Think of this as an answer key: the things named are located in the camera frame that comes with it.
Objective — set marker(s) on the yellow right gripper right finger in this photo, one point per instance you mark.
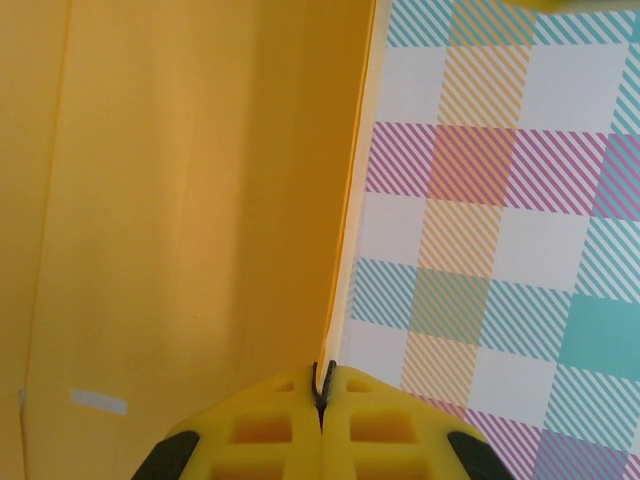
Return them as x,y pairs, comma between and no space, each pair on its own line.
380,435

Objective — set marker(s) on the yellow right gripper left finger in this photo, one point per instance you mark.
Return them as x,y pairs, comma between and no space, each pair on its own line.
260,435

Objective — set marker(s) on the yellow paper box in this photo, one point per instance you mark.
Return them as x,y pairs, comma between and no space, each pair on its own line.
150,200

